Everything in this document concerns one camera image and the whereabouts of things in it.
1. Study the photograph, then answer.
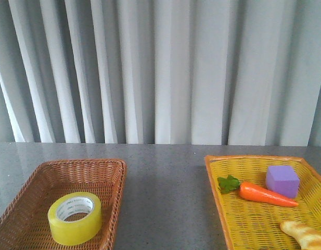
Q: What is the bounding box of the yellow wicker basket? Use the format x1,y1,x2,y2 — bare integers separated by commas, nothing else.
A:
205,155,321,249

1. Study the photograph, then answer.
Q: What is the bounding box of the purple foam cube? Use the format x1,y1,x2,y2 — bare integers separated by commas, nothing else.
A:
265,165,300,198

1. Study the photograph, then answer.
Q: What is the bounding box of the orange toy carrot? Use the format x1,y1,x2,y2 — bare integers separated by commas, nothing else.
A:
217,175,299,207

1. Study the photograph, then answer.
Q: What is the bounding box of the grey pleated curtain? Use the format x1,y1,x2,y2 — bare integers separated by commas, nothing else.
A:
0,1,321,146

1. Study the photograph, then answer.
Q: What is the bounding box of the yellow tape roll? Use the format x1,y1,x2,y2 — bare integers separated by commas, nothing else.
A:
47,192,102,246

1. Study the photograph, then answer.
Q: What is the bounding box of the toy bread croissant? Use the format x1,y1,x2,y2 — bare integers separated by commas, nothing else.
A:
280,220,321,249

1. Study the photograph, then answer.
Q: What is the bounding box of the brown wicker basket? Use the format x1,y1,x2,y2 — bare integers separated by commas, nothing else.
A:
0,159,127,249

